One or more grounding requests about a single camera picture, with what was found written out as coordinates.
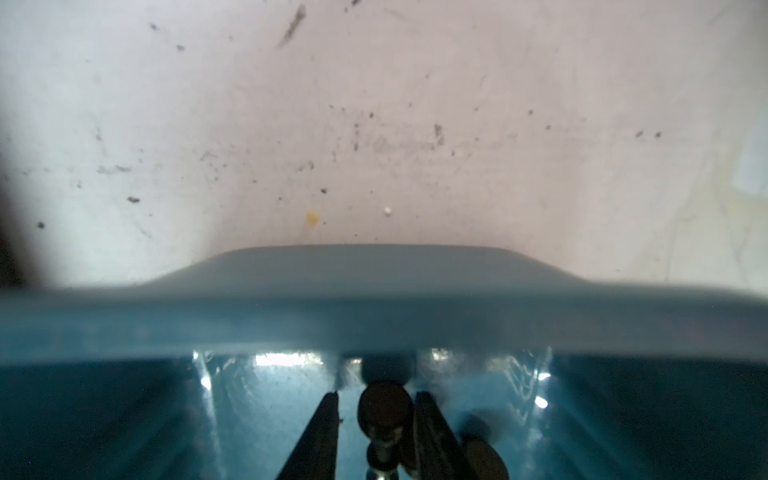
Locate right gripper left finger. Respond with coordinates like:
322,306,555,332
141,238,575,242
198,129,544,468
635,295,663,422
277,392,340,480

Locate black piece in tray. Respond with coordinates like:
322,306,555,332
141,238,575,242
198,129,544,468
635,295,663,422
462,437,510,480

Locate teal plastic tray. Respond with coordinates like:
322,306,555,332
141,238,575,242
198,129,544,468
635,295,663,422
1,245,767,479

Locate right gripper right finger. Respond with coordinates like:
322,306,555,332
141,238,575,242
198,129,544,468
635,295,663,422
413,392,477,480

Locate black bishop chess piece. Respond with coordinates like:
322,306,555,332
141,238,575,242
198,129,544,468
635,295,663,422
357,382,413,479

